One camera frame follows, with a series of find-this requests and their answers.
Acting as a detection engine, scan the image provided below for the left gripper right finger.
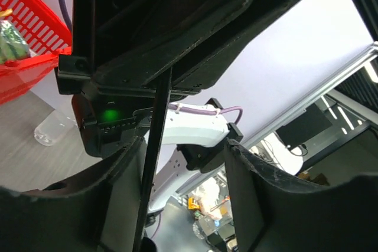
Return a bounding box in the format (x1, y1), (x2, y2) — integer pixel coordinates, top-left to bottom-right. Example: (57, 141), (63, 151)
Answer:
(223, 139), (377, 251)

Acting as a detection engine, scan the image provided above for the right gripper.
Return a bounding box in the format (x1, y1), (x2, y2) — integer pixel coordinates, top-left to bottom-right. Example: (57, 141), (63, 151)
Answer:
(73, 0), (300, 92)

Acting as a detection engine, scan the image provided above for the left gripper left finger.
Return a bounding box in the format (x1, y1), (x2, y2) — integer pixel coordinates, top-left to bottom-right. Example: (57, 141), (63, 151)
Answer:
(1, 138), (146, 251)

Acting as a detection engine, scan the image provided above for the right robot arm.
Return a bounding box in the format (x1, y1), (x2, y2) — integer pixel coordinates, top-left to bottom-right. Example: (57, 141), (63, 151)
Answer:
(56, 0), (300, 212)

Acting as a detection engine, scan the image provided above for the red plastic shopping basket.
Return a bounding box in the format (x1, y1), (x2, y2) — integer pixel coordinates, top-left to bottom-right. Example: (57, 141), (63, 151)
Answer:
(1, 0), (71, 103)

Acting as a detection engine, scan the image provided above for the clear plastic water bottle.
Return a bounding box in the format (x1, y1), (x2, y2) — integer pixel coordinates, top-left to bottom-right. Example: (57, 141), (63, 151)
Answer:
(34, 96), (77, 146)

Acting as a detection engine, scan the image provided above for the green striped package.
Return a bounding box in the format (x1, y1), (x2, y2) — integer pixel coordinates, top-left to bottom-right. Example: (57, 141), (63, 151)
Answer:
(0, 19), (30, 65)

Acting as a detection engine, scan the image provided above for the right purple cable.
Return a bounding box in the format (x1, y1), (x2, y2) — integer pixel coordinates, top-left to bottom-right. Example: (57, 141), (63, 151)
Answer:
(168, 103), (245, 125)

